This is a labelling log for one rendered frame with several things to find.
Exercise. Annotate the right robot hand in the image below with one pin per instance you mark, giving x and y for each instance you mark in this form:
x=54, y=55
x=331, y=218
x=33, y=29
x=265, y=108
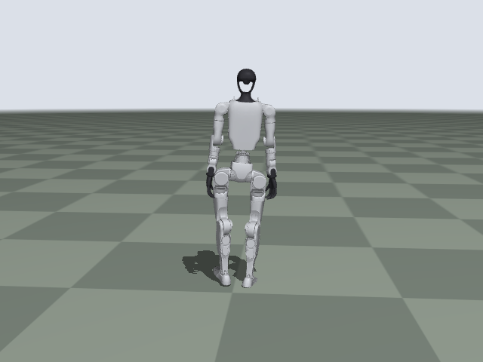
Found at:
x=272, y=185

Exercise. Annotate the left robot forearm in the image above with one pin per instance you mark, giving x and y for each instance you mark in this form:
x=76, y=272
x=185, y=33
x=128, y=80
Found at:
x=213, y=155

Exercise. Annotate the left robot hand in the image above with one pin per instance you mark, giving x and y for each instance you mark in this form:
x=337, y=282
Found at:
x=210, y=174

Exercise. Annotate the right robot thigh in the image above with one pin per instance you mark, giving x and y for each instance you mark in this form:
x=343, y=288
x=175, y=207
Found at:
x=258, y=192

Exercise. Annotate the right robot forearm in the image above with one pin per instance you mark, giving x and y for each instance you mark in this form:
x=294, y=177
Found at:
x=270, y=158

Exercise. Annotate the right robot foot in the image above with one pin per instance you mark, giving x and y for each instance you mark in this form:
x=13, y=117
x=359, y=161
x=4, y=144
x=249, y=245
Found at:
x=248, y=282

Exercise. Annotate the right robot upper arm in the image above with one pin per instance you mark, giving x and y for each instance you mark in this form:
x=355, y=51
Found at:
x=269, y=112

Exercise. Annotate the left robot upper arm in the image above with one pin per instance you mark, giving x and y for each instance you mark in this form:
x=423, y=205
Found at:
x=220, y=110

